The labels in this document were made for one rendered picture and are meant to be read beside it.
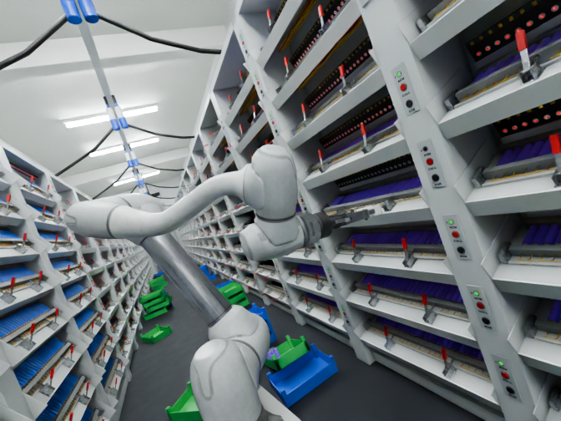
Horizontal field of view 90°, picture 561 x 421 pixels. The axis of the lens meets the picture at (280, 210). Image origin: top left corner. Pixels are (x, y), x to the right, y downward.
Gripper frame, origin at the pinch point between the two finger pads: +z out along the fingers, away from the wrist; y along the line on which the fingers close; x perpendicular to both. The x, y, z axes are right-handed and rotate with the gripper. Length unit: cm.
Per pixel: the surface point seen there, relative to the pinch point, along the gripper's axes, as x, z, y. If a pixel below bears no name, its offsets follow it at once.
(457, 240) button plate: -11.6, 7.9, 20.6
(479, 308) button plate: -30.4, 10.5, 20.0
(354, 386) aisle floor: -76, 3, -40
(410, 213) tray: -3.0, 7.5, 8.6
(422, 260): -19.2, 13.4, 3.5
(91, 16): 119, -66, -79
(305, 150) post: 32, 11, -45
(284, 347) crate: -75, -6, -97
